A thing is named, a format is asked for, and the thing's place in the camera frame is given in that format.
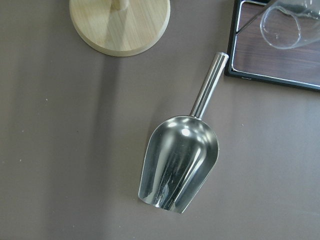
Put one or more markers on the metal scoop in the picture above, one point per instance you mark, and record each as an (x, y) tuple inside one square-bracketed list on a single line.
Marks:
[(182, 151)]

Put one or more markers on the wine glass tray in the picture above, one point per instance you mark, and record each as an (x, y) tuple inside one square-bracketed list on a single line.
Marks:
[(252, 58)]

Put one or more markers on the clear wine glass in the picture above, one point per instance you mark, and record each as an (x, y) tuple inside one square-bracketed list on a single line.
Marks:
[(288, 24)]

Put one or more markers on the wooden mug tree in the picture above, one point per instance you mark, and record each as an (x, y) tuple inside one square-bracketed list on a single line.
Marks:
[(120, 28)]

